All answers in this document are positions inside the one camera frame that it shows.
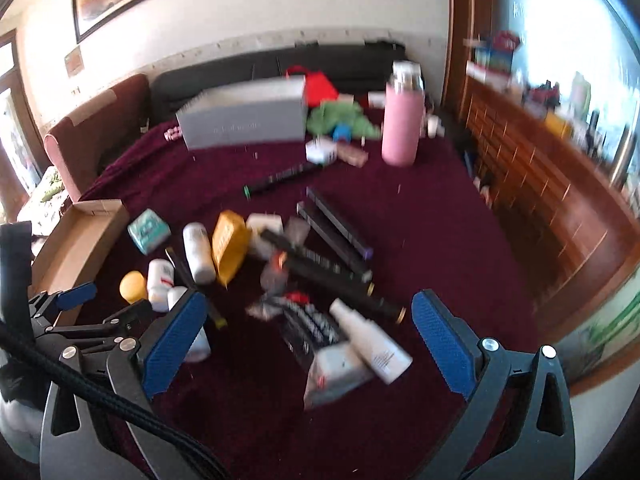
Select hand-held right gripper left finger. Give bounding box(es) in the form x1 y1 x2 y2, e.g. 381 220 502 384
40 290 216 480

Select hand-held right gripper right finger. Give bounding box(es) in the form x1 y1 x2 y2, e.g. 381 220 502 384
411 289 576 480

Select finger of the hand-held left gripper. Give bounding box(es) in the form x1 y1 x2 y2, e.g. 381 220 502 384
45 302 153 356
27 282 98 331

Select yellow ball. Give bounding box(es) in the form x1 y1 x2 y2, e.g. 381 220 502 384
119 271 150 305

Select small white bottle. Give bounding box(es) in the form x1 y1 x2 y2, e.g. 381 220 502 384
166 285 212 363

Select white bottle red label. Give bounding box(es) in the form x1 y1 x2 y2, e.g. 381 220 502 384
146 259 176 313

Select white spray bottle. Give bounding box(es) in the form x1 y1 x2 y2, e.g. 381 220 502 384
329 298 413 385

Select thin black pen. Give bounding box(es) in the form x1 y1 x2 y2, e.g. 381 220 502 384
165 247 228 328

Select teal packet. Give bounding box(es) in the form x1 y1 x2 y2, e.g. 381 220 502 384
127 209 172 256

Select tall white bottle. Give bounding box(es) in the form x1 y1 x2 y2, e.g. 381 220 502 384
182 222 217 283

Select beige-capped black marker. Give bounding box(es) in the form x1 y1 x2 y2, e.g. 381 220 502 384
272 252 407 326

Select yellow box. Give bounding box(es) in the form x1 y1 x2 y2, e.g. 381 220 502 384
211 210 252 288

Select white tube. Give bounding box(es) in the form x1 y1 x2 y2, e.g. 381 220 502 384
302 342 376 411

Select black sachet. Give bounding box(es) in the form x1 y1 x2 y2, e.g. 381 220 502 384
245 290 351 381

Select white power adapter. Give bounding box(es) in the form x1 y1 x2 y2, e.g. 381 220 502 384
245 212 286 261

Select yellow-capped black marker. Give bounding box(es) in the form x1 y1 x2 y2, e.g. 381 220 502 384
260 229 376 297

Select green patterned cushion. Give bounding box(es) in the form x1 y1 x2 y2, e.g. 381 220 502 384
17 165 68 231

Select clear orange blister package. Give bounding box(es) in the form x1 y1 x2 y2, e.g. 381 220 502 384
259 216 312 307

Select maroon blanket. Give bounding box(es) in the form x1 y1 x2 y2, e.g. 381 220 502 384
75 110 546 480

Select grey-capped black marker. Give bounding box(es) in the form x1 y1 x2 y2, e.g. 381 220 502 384
296 201 373 283

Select wooden glass door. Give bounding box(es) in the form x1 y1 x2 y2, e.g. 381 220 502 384
0 30 41 211

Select purple-capped black marker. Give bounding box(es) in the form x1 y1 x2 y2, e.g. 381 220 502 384
306 186 375 261

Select wooden cabinet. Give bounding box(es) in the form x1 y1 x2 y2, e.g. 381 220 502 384
462 75 640 396

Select green-capped black marker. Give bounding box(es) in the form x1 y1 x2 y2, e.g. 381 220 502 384
243 162 323 200

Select beige packet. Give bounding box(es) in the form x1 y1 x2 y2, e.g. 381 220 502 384
336 144 370 166

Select pink water bottle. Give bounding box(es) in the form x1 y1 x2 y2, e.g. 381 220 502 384
381 60 426 167

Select white multi-port charger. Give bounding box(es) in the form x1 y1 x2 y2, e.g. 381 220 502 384
306 140 338 165

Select grey rectangular box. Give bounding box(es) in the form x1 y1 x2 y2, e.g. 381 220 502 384
176 76 309 151

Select green cloth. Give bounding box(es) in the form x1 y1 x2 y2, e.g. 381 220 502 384
306 99 383 140

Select black sofa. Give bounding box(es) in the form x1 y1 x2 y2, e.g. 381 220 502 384
149 40 408 123

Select red bag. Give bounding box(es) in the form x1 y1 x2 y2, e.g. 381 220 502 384
285 65 341 108

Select colourful cardboard box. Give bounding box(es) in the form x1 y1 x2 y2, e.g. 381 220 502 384
475 30 521 72

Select black braided cable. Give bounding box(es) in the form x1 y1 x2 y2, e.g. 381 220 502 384
0 322 226 480

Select brown wooden post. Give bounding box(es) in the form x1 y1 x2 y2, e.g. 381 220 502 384
446 0 496 111

